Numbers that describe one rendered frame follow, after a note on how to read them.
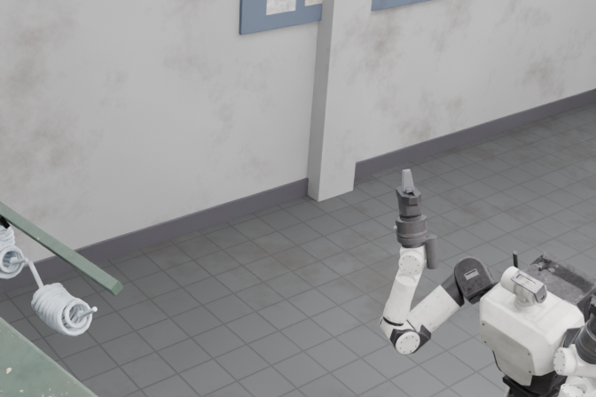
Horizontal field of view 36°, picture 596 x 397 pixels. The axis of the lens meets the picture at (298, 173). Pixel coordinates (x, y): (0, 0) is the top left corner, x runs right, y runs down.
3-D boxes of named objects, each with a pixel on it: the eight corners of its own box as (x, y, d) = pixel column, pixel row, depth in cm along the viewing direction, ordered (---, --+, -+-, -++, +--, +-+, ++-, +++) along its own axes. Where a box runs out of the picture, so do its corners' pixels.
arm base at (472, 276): (450, 285, 283) (476, 259, 283) (482, 314, 278) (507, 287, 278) (442, 276, 270) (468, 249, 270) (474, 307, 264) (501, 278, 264)
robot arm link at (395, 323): (387, 278, 269) (369, 333, 276) (401, 297, 260) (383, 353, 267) (418, 279, 273) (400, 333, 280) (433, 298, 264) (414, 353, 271)
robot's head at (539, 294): (527, 280, 254) (521, 265, 249) (552, 295, 248) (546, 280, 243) (513, 297, 253) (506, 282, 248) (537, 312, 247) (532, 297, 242)
